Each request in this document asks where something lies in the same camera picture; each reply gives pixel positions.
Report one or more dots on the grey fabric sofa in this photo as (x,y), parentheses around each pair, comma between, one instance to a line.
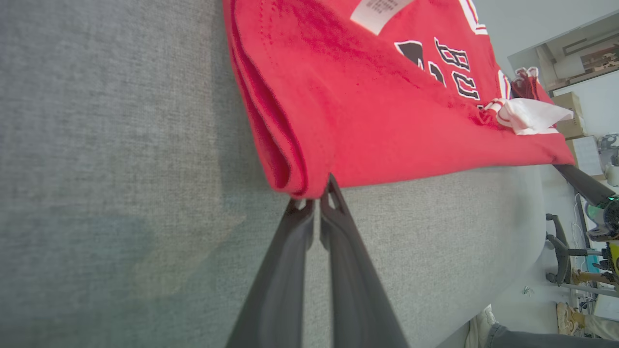
(121,169)

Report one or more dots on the brown cardboard box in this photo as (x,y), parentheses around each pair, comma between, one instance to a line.
(568,113)

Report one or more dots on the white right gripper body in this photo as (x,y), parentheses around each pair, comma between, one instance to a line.
(607,220)

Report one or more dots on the white shoe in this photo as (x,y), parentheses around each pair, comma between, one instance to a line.
(479,328)

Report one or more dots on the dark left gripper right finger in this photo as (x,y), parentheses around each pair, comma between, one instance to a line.
(358,290)

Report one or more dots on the red jersey with white sleeves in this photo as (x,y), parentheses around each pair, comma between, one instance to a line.
(362,121)

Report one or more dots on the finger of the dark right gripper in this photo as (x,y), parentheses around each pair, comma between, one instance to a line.
(585,186)

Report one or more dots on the white kettle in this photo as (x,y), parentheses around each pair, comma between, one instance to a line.
(610,162)

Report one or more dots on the white board panel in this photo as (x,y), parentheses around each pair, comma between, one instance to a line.
(586,157)

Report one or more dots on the patterned beige cushion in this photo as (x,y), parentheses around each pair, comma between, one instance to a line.
(569,319)

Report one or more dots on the black office chair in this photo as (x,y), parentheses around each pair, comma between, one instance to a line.
(563,251)

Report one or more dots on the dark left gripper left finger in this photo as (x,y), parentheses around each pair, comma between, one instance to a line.
(280,290)

